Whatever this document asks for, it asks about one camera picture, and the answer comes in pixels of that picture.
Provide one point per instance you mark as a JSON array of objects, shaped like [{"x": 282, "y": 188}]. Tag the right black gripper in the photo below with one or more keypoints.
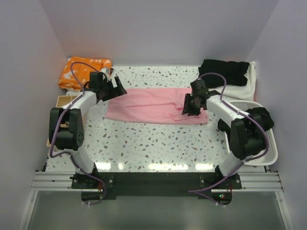
[{"x": 187, "y": 109}]

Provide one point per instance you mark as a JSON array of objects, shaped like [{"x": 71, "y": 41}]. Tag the black folded t-shirt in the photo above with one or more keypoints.
[{"x": 233, "y": 72}]

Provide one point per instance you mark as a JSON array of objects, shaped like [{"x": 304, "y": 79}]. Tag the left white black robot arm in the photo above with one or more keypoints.
[{"x": 66, "y": 131}]

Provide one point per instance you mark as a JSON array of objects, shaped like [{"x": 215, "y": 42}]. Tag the white plastic laundry basket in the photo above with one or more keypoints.
[{"x": 271, "y": 155}]

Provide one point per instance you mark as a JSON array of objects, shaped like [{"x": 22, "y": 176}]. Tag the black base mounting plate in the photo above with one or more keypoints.
[{"x": 110, "y": 185}]

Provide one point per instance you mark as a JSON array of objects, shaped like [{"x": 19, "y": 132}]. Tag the pink t-shirt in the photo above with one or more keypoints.
[{"x": 153, "y": 105}]

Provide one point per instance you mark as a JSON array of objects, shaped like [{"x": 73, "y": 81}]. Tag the aluminium rail frame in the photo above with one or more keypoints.
[{"x": 58, "y": 171}]

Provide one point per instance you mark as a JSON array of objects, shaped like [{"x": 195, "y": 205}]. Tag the black t-shirt in basket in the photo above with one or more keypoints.
[{"x": 267, "y": 121}]

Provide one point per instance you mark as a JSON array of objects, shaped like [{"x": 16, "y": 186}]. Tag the wooden compartment tray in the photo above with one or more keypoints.
[{"x": 62, "y": 101}]

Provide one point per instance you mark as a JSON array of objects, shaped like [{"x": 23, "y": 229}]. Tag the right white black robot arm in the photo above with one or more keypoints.
[{"x": 247, "y": 137}]

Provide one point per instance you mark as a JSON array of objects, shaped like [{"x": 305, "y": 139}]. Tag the orange white folded t-shirt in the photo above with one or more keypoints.
[{"x": 81, "y": 71}]

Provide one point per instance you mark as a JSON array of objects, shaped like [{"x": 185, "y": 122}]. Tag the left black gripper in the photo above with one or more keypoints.
[{"x": 115, "y": 92}]

